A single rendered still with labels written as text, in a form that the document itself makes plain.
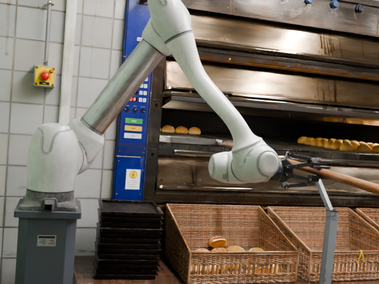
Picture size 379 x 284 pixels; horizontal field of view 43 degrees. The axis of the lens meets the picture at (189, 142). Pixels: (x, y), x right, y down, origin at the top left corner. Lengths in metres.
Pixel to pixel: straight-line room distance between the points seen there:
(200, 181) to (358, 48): 1.25
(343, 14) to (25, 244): 2.21
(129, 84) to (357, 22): 1.74
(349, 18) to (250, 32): 0.65
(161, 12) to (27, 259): 0.90
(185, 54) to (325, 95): 1.50
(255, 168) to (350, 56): 1.74
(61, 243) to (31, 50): 1.14
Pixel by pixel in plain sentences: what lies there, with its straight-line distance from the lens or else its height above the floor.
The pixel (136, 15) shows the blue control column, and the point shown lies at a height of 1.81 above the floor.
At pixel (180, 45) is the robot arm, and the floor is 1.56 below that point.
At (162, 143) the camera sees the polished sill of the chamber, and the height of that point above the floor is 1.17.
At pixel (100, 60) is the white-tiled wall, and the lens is 2.52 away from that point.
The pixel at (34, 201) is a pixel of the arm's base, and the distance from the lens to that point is 1.65.
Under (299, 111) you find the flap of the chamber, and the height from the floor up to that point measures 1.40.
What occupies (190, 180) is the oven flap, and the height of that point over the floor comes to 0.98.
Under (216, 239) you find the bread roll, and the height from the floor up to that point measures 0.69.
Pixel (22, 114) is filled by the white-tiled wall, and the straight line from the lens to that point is 2.49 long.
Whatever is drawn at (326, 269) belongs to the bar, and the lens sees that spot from 2.40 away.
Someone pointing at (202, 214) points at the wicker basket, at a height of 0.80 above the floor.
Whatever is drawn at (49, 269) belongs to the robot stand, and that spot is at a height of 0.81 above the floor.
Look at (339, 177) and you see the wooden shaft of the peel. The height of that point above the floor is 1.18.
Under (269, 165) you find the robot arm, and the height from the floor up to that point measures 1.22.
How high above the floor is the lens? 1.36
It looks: 4 degrees down
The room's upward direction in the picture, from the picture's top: 5 degrees clockwise
